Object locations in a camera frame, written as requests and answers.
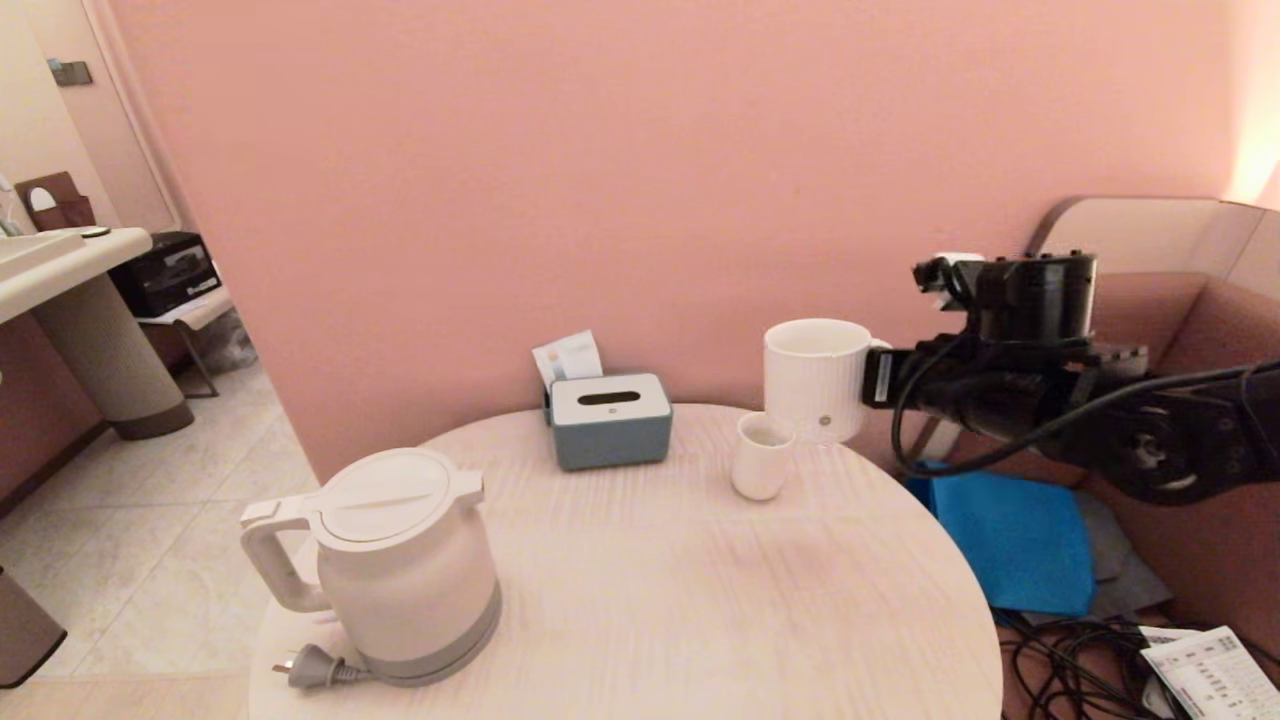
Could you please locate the grey tissue box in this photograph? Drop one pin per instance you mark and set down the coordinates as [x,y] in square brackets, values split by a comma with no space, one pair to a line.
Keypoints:
[610,435]

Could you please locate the grey wall switch plate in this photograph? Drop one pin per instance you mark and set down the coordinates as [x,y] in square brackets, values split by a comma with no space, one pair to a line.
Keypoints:
[70,72]

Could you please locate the white paper cards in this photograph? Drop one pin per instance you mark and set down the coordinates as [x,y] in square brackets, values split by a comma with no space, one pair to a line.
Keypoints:
[570,356]

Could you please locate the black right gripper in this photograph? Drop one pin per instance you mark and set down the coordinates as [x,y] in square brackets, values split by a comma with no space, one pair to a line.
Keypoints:
[1040,295]

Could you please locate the brown tissue holder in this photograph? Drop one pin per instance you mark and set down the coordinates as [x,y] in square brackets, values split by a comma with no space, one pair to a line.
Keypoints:
[62,202]

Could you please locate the black box appliance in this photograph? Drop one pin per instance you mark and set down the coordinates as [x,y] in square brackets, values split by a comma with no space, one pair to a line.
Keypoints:
[165,275]

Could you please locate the brown upholstered sofa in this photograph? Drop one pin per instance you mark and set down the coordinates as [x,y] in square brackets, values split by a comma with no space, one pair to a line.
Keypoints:
[1200,560]

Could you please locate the brown waste bin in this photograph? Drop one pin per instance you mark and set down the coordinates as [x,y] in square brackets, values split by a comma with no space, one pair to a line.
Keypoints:
[25,630]

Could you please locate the printed paper sheet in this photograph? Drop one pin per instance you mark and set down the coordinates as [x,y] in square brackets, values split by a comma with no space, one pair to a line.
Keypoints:
[1200,675]

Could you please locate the grey power plug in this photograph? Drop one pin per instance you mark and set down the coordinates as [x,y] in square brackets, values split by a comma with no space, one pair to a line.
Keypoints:
[312,667]

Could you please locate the white electric kettle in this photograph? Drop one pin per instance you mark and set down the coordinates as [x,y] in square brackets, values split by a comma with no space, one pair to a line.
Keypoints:
[410,570]

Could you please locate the grey round kettle base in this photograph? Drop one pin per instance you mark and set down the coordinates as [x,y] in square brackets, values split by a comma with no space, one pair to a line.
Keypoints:
[440,677]

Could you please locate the blue cloth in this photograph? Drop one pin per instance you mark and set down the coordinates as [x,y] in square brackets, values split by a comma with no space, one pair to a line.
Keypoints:
[1010,540]

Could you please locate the grey felt mat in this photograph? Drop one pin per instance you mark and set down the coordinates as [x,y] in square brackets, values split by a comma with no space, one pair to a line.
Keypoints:
[1110,550]

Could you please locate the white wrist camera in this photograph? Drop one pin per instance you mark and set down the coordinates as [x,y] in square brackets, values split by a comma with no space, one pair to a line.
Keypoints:
[945,270]

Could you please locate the white stool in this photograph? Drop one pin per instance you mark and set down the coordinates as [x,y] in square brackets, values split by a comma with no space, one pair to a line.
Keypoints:
[190,312]

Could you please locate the clear plastic bag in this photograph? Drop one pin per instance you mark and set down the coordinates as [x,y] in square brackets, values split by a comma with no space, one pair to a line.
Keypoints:
[232,342]

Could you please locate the small white cup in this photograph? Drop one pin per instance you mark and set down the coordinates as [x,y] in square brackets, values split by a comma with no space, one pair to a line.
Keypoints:
[758,470]

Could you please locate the white washbasin counter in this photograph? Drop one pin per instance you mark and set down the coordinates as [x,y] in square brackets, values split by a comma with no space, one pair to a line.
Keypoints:
[110,345]

